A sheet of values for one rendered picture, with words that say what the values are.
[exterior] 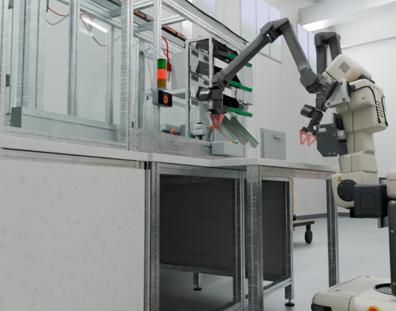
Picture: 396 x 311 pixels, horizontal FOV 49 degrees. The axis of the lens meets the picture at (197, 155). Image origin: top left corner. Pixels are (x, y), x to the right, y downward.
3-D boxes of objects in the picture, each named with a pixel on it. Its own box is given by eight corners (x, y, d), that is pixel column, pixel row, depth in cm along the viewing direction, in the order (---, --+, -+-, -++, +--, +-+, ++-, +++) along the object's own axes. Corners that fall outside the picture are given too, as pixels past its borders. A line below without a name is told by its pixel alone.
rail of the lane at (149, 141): (243, 166, 239) (243, 146, 240) (141, 154, 163) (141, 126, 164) (235, 166, 242) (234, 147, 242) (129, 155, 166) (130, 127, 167)
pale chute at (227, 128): (244, 146, 257) (248, 140, 255) (231, 145, 247) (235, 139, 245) (218, 117, 272) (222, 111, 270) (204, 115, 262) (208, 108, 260)
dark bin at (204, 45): (240, 62, 262) (244, 49, 261) (227, 57, 253) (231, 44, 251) (208, 52, 280) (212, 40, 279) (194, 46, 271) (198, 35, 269)
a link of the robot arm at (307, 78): (285, 9, 216) (292, 20, 225) (261, 24, 222) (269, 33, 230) (319, 80, 198) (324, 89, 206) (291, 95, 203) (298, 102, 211)
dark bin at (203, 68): (241, 87, 261) (244, 76, 260) (227, 83, 251) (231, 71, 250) (209, 76, 279) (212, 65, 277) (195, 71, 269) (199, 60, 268)
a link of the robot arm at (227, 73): (274, 25, 217) (282, 35, 226) (267, 19, 220) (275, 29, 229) (212, 85, 228) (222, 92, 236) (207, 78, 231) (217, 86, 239)
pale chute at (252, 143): (254, 149, 270) (259, 143, 268) (242, 147, 260) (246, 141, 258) (229, 121, 285) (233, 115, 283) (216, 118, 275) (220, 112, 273)
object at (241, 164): (340, 172, 246) (340, 166, 246) (257, 164, 177) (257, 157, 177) (238, 175, 290) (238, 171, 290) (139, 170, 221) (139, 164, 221)
